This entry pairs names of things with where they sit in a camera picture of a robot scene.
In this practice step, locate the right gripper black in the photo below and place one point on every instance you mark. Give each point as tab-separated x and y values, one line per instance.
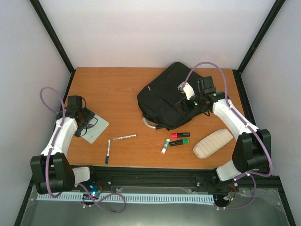
183	106

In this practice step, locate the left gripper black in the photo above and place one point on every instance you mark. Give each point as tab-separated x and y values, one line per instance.
88	115

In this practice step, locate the grey notebook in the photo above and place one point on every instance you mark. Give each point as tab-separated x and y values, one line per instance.
94	129

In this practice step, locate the black student backpack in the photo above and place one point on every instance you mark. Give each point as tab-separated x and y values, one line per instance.
158	100

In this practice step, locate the white green glue stick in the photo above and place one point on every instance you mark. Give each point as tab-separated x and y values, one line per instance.
165	146

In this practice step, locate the beige ribbed pencil pouch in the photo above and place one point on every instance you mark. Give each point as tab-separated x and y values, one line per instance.
212	143

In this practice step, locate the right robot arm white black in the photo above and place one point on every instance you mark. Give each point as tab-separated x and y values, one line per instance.
253	145

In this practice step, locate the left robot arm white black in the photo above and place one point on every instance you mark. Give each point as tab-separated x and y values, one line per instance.
58	146

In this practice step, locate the pink highlighter marker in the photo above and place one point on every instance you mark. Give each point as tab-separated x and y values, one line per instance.
180	134

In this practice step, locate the green highlighter marker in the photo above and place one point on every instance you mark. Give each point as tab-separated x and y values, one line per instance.
179	142

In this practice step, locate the clear silver pen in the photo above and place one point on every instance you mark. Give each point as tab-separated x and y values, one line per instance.
125	137

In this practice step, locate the blue whiteboard marker pen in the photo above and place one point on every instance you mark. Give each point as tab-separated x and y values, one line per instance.
108	151

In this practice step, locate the green lit circuit board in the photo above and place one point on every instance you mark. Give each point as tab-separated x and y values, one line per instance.
94	191

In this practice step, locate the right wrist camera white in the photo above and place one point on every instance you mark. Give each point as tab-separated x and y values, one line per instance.
186	89

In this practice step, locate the right black frame post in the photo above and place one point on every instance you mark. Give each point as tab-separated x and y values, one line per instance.
273	12

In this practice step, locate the black frame post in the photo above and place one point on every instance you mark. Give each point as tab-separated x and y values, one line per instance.
273	12
52	34

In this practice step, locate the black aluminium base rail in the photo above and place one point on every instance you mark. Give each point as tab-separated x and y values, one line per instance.
199	180

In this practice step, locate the left black frame post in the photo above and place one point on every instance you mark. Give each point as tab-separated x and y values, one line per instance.
52	34

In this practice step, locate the light blue cable duct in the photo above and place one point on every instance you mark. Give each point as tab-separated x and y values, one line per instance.
204	199

